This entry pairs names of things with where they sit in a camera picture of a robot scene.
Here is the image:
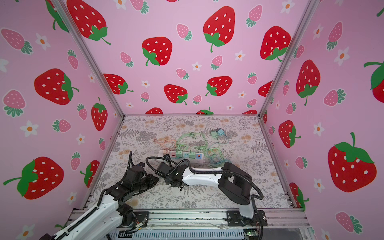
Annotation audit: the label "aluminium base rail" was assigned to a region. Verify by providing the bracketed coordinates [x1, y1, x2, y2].
[82, 209, 316, 240]

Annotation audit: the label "green charger plug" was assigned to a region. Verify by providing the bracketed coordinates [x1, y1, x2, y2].
[189, 151, 196, 159]
[175, 151, 183, 158]
[211, 131, 219, 139]

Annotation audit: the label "aluminium frame corner post left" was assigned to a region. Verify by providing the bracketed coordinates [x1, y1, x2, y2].
[52, 0, 125, 119]

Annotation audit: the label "aluminium frame corner post right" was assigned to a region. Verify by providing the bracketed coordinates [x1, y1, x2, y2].
[259, 0, 320, 120]

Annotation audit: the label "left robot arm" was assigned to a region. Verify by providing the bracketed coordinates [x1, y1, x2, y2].
[40, 154, 159, 240]

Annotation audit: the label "white multicolour power strip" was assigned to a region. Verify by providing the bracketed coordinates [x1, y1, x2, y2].
[157, 150, 205, 163]

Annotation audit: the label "blue charger plug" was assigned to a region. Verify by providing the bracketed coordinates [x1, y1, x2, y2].
[217, 129, 226, 136]

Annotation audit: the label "aluminium frame corner post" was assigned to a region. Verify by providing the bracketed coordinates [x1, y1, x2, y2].
[259, 0, 320, 120]
[52, 0, 125, 119]

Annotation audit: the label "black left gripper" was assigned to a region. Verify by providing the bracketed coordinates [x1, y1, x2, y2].
[133, 173, 160, 194]

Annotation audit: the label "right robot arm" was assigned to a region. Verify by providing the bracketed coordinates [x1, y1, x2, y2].
[146, 155, 264, 227]

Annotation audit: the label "teal charger plug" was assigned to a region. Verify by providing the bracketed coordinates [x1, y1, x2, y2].
[196, 153, 204, 160]

